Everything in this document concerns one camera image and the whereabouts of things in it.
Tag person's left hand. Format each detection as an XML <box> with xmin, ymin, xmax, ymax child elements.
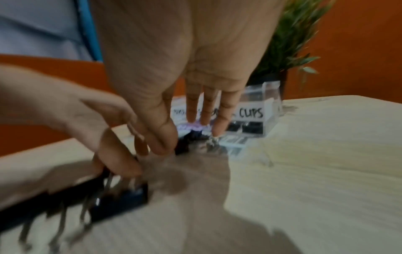
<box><xmin>0</xmin><ymin>64</ymin><xmax>148</xmax><ymax>178</ymax></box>

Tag person's right hand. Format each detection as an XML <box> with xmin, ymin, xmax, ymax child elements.
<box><xmin>90</xmin><ymin>0</ymin><xmax>287</xmax><ymax>157</ymax></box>

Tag large black binder clip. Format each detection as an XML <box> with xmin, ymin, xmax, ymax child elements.
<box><xmin>80</xmin><ymin>169</ymin><xmax>150</xmax><ymax>227</ymax></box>
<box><xmin>0</xmin><ymin>171</ymin><xmax>101</xmax><ymax>251</ymax></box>

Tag light grey shirt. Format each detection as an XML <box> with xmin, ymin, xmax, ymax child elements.
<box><xmin>0</xmin><ymin>0</ymin><xmax>104</xmax><ymax>62</ymax></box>

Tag clear acrylic organizer box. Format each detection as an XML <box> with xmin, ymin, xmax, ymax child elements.
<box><xmin>171</xmin><ymin>81</ymin><xmax>282</xmax><ymax>139</ymax></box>

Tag green artificial plant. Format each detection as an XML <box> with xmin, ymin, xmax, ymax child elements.
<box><xmin>251</xmin><ymin>0</ymin><xmax>333</xmax><ymax>85</ymax></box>

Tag small black binder clip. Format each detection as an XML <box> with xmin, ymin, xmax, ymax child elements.
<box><xmin>175</xmin><ymin>131</ymin><xmax>205</xmax><ymax>156</ymax></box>

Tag silver metal clips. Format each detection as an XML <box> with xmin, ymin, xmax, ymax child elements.
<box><xmin>205</xmin><ymin>136</ymin><xmax>227</xmax><ymax>155</ymax></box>

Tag blue lanyard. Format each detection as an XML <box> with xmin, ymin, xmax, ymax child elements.
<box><xmin>76</xmin><ymin>0</ymin><xmax>103</xmax><ymax>62</ymax></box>

